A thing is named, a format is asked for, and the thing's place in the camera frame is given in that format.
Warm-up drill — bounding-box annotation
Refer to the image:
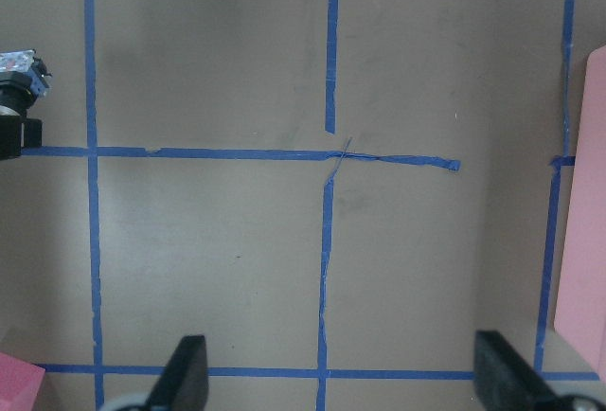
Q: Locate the yellow push button switch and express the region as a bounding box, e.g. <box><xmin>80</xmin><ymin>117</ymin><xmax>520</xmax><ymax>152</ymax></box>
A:
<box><xmin>1</xmin><ymin>49</ymin><xmax>52</xmax><ymax>117</ymax></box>

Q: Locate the pink plastic bin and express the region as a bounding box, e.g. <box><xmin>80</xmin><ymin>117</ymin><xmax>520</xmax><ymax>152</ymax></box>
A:
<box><xmin>554</xmin><ymin>46</ymin><xmax>605</xmax><ymax>381</ymax></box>

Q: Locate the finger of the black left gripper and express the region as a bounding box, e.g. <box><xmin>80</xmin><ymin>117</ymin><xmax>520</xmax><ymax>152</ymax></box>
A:
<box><xmin>0</xmin><ymin>116</ymin><xmax>43</xmax><ymax>161</ymax></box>

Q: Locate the brown paper mat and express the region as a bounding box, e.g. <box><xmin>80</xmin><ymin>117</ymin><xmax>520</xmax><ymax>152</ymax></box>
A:
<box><xmin>1</xmin><ymin>0</ymin><xmax>605</xmax><ymax>410</ymax></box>

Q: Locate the pink cube upper middle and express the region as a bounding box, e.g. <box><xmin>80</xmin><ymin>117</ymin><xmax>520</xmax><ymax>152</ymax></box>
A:
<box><xmin>1</xmin><ymin>353</ymin><xmax>45</xmax><ymax>411</ymax></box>

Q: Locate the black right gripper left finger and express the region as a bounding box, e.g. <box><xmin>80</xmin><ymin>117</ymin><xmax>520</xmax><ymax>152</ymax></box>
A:
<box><xmin>144</xmin><ymin>335</ymin><xmax>209</xmax><ymax>411</ymax></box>

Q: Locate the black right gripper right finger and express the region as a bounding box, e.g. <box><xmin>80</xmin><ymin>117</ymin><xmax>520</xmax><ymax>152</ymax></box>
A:
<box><xmin>473</xmin><ymin>331</ymin><xmax>568</xmax><ymax>411</ymax></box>

